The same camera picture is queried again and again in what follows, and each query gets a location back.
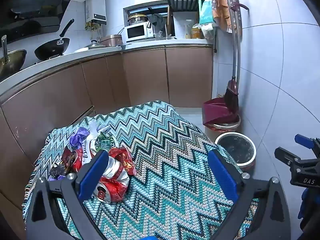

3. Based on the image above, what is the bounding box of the orange jar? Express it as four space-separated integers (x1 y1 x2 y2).
191 25 202 39

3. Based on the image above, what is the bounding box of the zigzag knitted blanket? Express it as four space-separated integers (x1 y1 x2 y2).
22 100 259 240

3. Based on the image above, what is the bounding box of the black range hood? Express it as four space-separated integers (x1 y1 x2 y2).
0 0 83 43

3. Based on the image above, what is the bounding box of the dark red dustpan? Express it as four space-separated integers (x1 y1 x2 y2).
202 97 238 127

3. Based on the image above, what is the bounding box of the brass wok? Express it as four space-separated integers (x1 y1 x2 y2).
0 35 27 79

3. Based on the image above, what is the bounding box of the glass jar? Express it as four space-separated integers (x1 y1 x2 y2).
152 27 167 38

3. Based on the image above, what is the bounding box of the patterned hanging apron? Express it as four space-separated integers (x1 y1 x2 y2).
211 0 243 34

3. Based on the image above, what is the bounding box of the crushed red white can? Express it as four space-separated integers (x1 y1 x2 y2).
72 140 101 173

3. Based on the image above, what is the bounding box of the white bin with black bag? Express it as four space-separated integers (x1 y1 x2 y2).
214 132 257 174

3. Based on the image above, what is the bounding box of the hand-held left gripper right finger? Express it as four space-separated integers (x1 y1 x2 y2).
207 149 292 240

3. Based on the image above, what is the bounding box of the green white packet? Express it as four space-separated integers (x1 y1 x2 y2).
96 131 118 151

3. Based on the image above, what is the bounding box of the brown rice cooker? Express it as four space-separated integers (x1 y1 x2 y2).
100 34 123 47

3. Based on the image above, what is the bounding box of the red foil wrapper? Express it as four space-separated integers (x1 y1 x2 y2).
108 147 137 176

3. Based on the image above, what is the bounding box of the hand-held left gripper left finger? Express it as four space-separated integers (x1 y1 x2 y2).
25 149 110 240

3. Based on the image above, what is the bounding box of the dark red snack packet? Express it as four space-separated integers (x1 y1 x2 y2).
61 146 83 173

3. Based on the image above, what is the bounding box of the person's right hand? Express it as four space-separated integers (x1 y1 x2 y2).
297 187 313 221

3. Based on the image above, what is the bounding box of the dark cloth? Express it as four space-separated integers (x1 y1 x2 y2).
149 14 167 30

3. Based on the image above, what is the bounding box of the brown kitchen cabinet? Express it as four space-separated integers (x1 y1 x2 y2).
0 44 215 230

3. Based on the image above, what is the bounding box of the steel pot with glass lid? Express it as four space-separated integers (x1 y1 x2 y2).
127 13 148 25

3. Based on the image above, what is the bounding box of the black wok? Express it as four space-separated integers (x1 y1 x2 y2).
34 19 75 61

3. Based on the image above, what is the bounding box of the window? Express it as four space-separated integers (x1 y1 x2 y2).
123 1 170 27

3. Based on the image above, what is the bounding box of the red bin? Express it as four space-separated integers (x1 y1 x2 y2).
204 115 242 133

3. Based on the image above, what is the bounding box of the white water heater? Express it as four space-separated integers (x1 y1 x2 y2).
85 0 107 25

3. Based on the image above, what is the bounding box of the teal plastic bag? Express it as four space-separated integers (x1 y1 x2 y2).
199 0 217 25

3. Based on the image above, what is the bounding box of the white microwave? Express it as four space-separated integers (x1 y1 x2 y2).
125 22 153 42

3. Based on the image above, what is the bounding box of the clear plastic wrapper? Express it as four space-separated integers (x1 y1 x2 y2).
87 119 110 140

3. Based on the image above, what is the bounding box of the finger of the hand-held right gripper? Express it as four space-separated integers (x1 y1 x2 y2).
294 134 320 151
274 147 303 167

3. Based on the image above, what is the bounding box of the dark foil wrapper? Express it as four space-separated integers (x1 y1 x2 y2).
49 164 67 178

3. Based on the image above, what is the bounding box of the white appliance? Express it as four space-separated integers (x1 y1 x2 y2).
172 11 198 39

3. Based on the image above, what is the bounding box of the crushed silver red can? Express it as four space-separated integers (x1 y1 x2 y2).
100 155 129 183

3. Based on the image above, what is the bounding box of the purple wrapper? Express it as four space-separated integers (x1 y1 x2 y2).
70 127 89 148

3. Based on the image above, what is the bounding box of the broom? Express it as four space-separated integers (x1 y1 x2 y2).
223 4 250 114

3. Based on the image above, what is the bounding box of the small white plastic bag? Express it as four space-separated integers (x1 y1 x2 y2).
197 24 217 40

